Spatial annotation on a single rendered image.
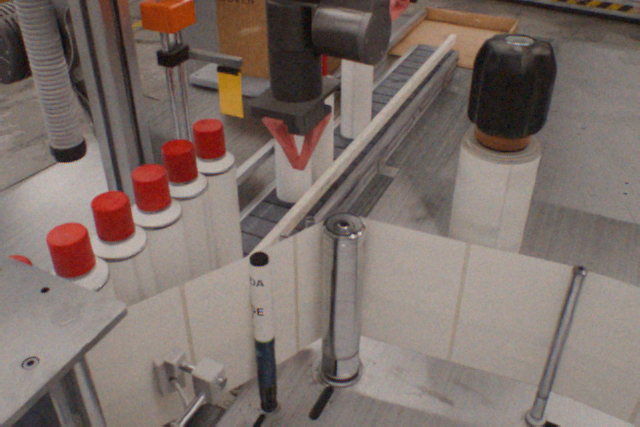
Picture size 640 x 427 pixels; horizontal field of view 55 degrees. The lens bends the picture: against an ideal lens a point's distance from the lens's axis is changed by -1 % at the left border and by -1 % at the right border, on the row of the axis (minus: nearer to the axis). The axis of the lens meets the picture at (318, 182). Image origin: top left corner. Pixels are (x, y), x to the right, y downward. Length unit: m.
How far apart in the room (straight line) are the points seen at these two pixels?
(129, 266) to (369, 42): 0.30
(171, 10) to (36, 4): 0.15
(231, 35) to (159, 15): 0.68
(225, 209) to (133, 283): 0.16
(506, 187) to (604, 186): 0.47
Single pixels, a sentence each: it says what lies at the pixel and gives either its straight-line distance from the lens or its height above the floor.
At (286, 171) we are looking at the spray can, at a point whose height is 0.94.
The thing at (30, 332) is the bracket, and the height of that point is 1.14.
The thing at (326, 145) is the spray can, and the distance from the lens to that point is 0.90.
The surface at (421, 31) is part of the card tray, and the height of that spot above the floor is 0.83.
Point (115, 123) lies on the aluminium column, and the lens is 0.76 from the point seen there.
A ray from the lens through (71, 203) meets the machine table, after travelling 1.06.
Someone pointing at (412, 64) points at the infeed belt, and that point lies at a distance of 1.38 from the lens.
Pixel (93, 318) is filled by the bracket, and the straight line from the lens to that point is 0.37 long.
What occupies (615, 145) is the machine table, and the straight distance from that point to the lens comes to 1.27.
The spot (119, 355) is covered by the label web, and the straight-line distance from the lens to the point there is 0.52.
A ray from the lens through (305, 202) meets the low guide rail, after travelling 0.84.
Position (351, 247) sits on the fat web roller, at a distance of 0.53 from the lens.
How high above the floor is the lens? 1.39
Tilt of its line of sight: 33 degrees down
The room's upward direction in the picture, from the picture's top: straight up
